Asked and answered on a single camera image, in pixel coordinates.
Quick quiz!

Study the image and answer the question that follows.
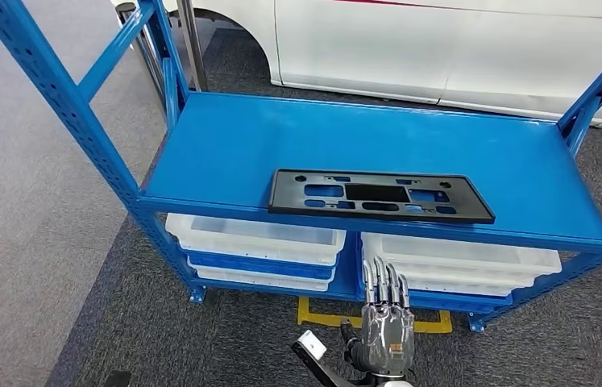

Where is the black plastic panel part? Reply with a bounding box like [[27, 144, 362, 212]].
[[267, 169, 496, 226]]

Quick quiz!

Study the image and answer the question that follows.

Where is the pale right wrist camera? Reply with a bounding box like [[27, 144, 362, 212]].
[[297, 330, 328, 361]]

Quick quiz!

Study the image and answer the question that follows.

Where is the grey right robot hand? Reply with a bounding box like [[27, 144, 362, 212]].
[[339, 256, 417, 377]]

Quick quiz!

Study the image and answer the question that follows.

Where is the silver metal pole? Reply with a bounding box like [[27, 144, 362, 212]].
[[176, 0, 210, 93]]

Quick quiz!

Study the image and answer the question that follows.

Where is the blue metal shelf rack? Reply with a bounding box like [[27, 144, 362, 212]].
[[0, 0, 602, 333]]

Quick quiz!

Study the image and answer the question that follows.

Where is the white car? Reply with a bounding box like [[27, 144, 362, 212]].
[[110, 0, 602, 128]]

